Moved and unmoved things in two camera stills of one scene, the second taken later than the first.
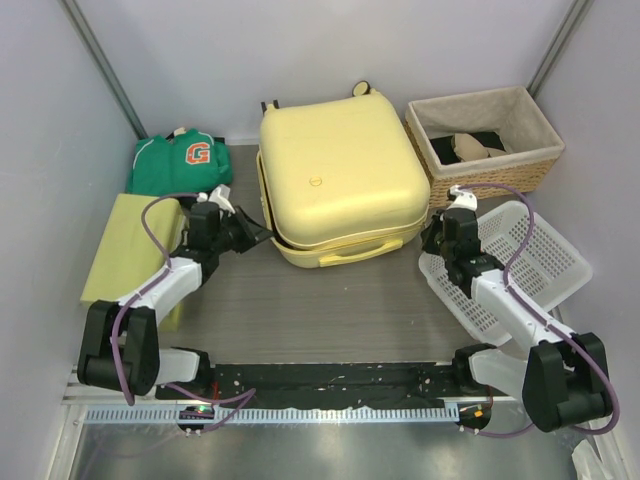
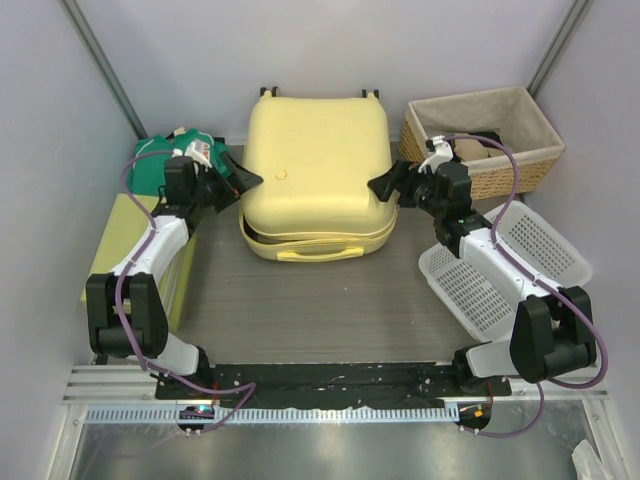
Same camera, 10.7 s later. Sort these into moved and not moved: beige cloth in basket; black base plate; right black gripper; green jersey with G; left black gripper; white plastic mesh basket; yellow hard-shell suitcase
Moved: left black gripper; right black gripper; yellow hard-shell suitcase
Not moved: white plastic mesh basket; black base plate; green jersey with G; beige cloth in basket
